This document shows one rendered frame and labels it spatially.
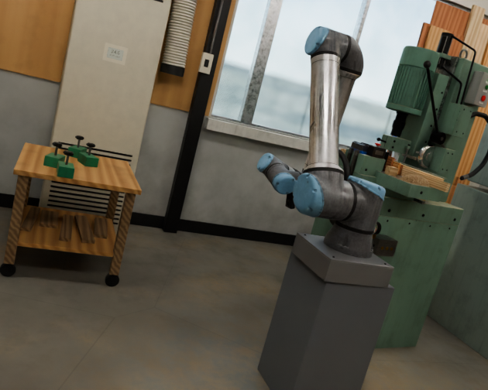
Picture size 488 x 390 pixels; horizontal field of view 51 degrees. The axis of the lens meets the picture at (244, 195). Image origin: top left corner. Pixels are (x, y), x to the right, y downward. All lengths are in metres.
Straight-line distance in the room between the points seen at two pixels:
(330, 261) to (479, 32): 3.18
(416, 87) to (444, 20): 1.87
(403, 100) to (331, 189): 0.93
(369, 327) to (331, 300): 0.22
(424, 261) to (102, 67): 2.09
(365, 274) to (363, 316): 0.18
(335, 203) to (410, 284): 1.09
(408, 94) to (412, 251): 0.77
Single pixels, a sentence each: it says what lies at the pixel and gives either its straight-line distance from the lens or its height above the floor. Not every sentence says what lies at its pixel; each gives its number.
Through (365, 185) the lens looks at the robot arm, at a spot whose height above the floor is 0.89.
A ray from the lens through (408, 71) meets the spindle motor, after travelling 2.65.
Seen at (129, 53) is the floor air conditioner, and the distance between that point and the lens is 3.23.
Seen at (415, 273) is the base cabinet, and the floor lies 0.43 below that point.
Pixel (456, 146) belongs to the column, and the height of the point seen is 1.10.
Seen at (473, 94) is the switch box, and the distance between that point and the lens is 2.83.
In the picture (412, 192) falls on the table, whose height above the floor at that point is 0.86.
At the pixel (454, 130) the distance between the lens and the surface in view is 2.72.
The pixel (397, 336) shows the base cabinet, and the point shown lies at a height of 0.07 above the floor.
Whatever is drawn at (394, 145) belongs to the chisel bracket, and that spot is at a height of 1.03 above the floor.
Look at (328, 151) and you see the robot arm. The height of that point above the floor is 0.98.
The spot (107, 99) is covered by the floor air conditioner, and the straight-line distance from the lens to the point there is 3.23.
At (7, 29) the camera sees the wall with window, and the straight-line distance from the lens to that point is 3.50.
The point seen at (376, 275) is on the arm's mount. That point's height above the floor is 0.60.
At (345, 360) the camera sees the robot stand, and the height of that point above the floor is 0.24.
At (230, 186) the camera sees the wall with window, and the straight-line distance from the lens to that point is 3.83.
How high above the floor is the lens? 1.13
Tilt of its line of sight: 12 degrees down
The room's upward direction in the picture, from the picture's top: 15 degrees clockwise
